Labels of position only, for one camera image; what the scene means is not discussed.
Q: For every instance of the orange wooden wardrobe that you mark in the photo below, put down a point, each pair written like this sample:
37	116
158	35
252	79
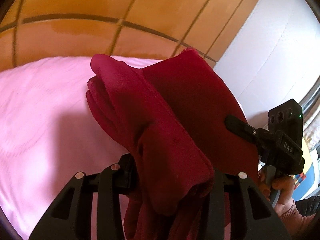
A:
148	29

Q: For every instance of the dark red garment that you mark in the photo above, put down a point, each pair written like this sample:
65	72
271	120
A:
170	117

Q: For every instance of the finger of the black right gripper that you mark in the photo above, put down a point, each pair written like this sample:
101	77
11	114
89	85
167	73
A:
241	129

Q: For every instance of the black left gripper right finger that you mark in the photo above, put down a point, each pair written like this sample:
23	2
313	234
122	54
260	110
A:
252	216

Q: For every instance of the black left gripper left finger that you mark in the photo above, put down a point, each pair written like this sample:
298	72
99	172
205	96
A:
69	215

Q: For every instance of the pink bed cover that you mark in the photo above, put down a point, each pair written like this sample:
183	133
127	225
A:
48	132

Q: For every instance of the person's right hand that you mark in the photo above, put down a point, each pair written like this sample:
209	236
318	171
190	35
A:
285	208

